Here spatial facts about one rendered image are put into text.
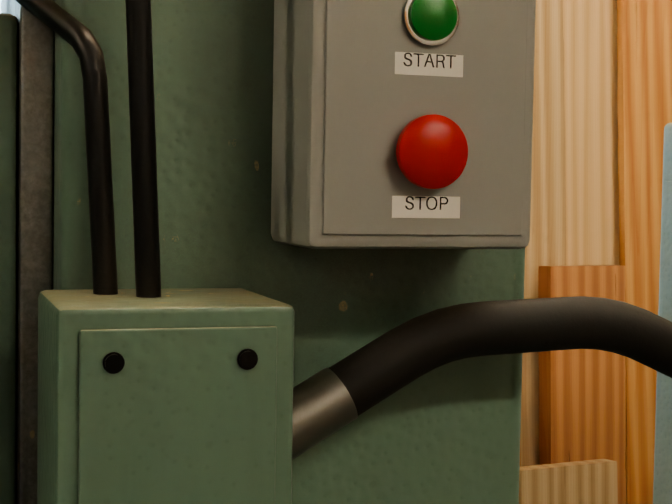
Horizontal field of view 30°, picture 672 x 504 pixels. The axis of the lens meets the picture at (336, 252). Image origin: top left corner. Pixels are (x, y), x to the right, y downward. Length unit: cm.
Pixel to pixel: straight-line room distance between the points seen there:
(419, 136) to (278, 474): 14
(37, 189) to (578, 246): 178
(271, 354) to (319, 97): 10
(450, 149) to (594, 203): 180
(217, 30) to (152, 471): 20
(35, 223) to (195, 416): 14
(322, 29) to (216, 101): 7
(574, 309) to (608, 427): 165
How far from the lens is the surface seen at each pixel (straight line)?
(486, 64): 53
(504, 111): 53
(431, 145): 50
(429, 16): 51
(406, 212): 51
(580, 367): 217
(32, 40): 58
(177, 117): 55
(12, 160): 58
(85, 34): 53
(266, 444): 48
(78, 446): 47
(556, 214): 222
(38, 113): 58
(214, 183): 55
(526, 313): 56
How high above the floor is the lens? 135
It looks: 3 degrees down
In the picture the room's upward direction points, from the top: 1 degrees clockwise
